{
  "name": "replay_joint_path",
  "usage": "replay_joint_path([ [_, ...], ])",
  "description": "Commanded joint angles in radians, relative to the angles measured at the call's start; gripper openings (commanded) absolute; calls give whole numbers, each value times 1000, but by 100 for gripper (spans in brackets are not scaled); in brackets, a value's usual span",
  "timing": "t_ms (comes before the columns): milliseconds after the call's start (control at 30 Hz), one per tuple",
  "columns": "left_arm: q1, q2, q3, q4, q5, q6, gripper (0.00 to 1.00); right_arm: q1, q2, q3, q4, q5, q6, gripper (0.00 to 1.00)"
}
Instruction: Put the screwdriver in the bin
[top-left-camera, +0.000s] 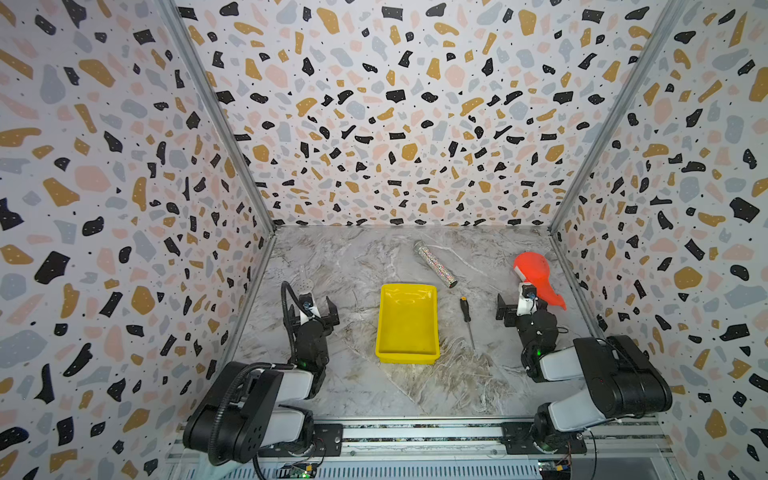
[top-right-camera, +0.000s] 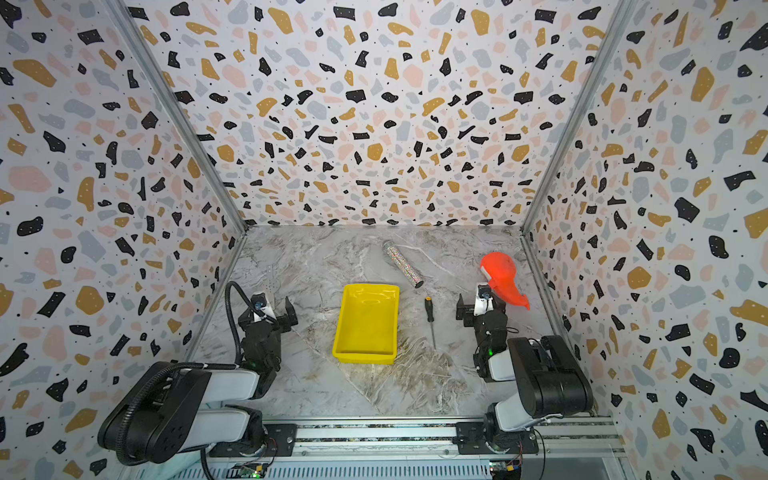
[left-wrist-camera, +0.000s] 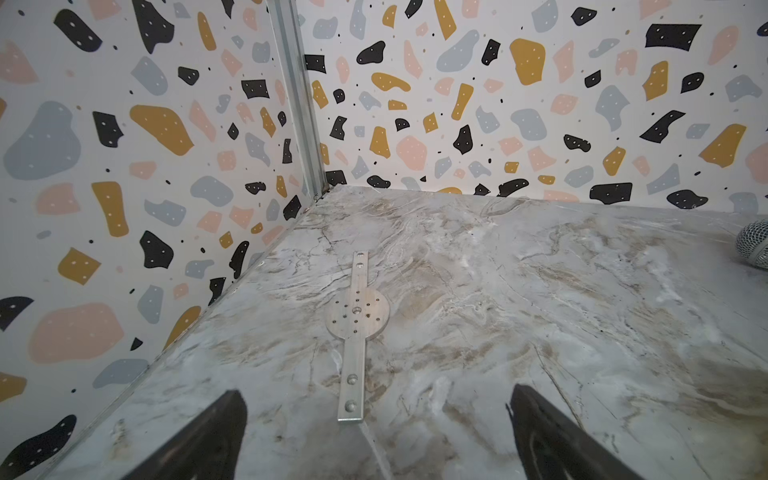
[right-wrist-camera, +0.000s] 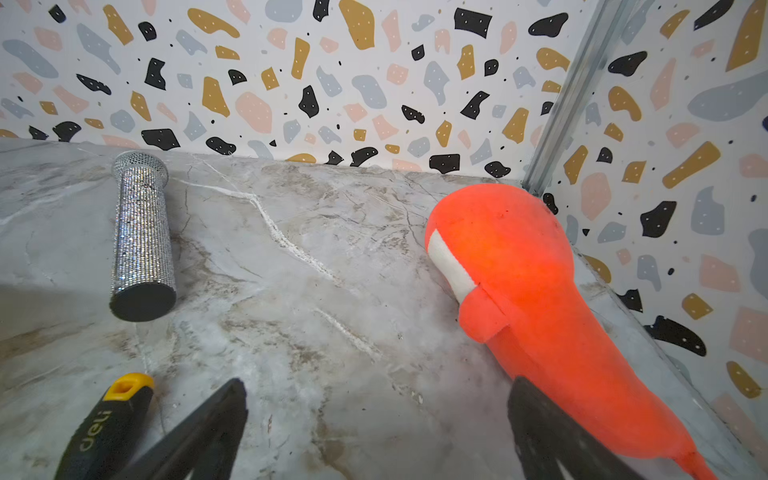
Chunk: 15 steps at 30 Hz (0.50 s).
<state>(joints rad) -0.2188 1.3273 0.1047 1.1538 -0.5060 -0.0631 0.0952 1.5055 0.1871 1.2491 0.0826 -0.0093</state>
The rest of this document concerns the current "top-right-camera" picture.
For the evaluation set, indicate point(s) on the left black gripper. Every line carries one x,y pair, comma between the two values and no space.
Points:
267,324

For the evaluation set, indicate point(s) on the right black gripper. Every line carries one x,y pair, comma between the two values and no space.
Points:
480,312

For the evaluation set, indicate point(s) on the black yellow screwdriver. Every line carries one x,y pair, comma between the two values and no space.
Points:
429,308

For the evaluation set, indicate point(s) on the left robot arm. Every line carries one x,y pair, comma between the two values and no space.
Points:
180,407

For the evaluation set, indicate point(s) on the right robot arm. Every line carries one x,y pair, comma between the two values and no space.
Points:
549,381

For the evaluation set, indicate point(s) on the yellow plastic bin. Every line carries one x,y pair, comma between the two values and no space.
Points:
367,326

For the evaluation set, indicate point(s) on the red plastic funnel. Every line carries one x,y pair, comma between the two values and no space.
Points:
500,271

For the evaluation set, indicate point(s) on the glitter tube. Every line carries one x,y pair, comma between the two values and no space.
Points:
413,276

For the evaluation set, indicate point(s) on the left circuit board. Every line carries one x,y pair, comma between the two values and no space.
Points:
250,470

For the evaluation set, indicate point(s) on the circuit board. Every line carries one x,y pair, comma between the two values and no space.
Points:
506,470
250,470

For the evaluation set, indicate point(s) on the right circuit board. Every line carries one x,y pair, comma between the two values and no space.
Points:
506,470

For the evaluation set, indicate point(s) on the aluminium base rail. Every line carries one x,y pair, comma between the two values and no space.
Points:
580,447

